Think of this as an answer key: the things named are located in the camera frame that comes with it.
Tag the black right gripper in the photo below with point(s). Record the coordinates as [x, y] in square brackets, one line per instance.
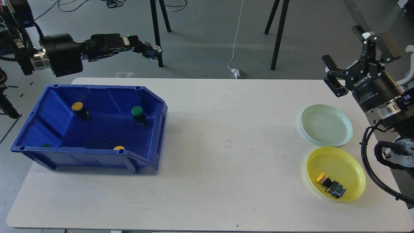
[369, 84]

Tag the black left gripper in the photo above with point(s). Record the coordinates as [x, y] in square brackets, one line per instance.
[65, 56]

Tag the yellow push button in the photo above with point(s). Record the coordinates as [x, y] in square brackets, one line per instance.
[81, 112]
[334, 188]

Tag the green push button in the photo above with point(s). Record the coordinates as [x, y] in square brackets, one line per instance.
[150, 51]
[138, 116]

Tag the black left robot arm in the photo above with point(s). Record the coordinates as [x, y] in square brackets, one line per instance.
[22, 41]

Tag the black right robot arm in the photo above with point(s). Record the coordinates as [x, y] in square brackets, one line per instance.
[396, 115]

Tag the light green plate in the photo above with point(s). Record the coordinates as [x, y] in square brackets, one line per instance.
[325, 125]

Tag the yellow push button back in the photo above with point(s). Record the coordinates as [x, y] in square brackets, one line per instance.
[81, 112]

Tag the yellow plate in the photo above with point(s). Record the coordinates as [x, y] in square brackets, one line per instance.
[339, 166]

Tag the black tripod leg left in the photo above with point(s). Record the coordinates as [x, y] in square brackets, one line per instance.
[154, 17]

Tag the black tripod leg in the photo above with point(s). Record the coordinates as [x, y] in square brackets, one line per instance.
[281, 24]
[154, 17]

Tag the black tripod leg right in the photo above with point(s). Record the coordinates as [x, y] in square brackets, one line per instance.
[281, 24]

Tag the blue plastic bin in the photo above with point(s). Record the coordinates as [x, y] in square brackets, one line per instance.
[91, 143]

